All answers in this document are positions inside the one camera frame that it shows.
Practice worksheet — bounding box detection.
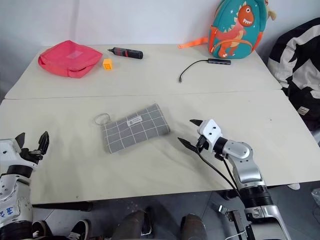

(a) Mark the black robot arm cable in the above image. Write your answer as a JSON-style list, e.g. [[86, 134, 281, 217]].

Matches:
[[215, 154, 240, 191], [196, 141, 241, 200]]

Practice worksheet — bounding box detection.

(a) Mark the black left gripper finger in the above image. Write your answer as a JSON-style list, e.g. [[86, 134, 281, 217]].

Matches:
[[14, 132, 26, 151], [37, 130, 50, 155]]

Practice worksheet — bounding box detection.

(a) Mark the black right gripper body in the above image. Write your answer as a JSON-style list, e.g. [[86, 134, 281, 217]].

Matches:
[[196, 134, 212, 151]]

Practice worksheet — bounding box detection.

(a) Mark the black and white jacket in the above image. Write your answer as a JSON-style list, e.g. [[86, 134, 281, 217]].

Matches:
[[266, 17, 320, 148]]

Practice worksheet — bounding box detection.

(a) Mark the metal stand under table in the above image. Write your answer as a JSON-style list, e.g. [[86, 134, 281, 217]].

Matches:
[[211, 199, 252, 240]]

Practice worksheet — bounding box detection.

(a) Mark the grey checked pencil pouch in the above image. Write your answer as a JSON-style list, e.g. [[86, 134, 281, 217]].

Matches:
[[102, 103, 171, 154]]

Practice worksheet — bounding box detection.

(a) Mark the dark rounded shape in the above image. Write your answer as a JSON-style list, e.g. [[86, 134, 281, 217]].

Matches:
[[180, 212, 209, 240], [116, 209, 154, 240]]

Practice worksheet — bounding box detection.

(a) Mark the small yellow block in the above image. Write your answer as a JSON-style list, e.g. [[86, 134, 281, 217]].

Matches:
[[102, 58, 114, 72]]

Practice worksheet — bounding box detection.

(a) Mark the black red electric screwdriver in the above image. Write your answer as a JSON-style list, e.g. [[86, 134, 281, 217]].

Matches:
[[107, 46, 144, 60]]

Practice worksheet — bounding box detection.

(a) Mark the beige plush pendant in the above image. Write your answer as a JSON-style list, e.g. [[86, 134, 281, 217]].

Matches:
[[264, 0, 278, 21]]

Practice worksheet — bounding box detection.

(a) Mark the black sneaker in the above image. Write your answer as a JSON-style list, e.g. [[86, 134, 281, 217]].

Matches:
[[66, 219, 91, 240], [31, 219, 54, 239]]

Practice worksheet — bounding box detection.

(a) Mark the grey USB hub with cable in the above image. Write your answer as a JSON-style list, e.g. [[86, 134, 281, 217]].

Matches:
[[177, 58, 232, 84]]

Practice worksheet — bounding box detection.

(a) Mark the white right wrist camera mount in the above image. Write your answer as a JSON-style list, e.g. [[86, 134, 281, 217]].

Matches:
[[198, 119, 224, 152]]

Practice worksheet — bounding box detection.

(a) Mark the thin white cable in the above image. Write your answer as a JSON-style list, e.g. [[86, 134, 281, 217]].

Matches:
[[225, 230, 249, 240]]

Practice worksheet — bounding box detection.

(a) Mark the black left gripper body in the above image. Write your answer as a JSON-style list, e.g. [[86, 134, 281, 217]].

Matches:
[[21, 147, 45, 166]]

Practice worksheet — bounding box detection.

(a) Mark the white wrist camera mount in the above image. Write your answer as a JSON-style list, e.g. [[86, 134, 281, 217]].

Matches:
[[0, 139, 38, 172], [198, 119, 224, 152]]

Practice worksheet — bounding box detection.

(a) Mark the teal dinosaur backpack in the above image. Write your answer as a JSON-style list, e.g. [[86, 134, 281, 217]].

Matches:
[[177, 0, 267, 60]]

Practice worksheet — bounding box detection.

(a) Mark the pink fabric pouch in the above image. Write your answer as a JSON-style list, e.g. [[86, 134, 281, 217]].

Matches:
[[37, 40, 103, 79]]

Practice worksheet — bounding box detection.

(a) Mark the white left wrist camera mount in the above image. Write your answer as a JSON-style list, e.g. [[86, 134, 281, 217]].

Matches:
[[0, 139, 38, 172]]

